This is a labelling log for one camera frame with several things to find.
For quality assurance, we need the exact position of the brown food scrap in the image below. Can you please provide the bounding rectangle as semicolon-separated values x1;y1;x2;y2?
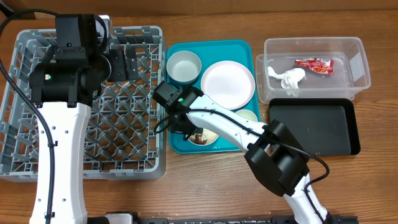
189;134;207;145

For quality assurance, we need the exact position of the pink bowl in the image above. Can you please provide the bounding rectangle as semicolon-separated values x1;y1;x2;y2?
194;129;219;146

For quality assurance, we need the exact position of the grey bowl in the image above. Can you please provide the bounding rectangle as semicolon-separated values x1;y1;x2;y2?
166;50;201;85

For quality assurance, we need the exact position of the white cup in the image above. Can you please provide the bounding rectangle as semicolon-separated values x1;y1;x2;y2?
236;109;258;121

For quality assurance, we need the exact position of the white tissue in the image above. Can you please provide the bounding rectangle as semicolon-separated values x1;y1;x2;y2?
267;67;305;89

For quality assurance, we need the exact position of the red snack wrapper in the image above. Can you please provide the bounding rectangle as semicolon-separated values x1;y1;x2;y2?
295;58;334;75

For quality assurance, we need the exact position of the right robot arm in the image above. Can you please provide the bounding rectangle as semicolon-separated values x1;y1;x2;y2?
152;81;333;223

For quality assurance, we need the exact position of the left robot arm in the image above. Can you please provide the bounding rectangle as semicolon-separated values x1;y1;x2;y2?
29;14;137;223

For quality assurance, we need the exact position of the grey dishwasher rack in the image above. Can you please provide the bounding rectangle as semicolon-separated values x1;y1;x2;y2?
1;26;167;182

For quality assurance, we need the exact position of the black waste tray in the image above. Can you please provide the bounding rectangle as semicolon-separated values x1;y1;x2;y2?
269;98;361;156

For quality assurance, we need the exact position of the large white plate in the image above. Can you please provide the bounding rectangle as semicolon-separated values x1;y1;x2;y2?
200;60;255;110

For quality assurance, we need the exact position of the teal serving tray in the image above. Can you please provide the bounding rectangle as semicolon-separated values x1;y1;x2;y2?
167;40;254;154

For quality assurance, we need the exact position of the clear plastic bin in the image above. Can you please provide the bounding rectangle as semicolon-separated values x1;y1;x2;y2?
256;37;371;103

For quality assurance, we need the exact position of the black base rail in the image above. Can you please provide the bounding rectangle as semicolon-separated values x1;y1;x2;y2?
86;211;360;224

